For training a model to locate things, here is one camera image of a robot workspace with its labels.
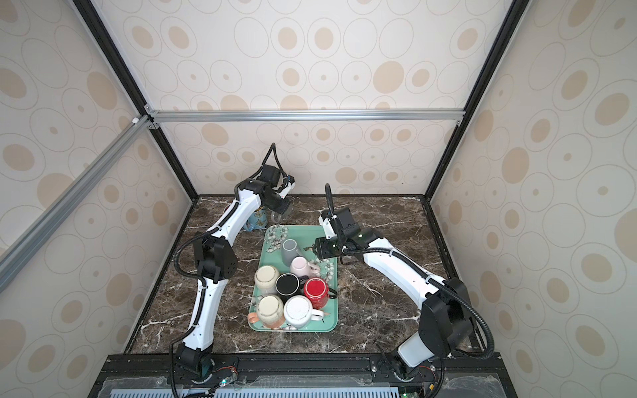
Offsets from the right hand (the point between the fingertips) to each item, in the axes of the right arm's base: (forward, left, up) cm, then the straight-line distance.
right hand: (328, 246), depth 83 cm
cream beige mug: (-9, +21, -7) cm, 24 cm away
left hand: (+21, +15, -1) cm, 26 cm away
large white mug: (-20, +8, -7) cm, 23 cm away
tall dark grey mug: (+17, +23, -5) cm, 29 cm away
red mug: (-13, +3, -8) cm, 15 cm away
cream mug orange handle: (-21, +17, -7) cm, 28 cm away
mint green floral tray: (+15, +11, -16) cm, 25 cm away
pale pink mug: (-5, +9, -6) cm, 12 cm away
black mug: (-11, +13, -7) cm, 18 cm away
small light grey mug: (+2, +14, -6) cm, 15 cm away
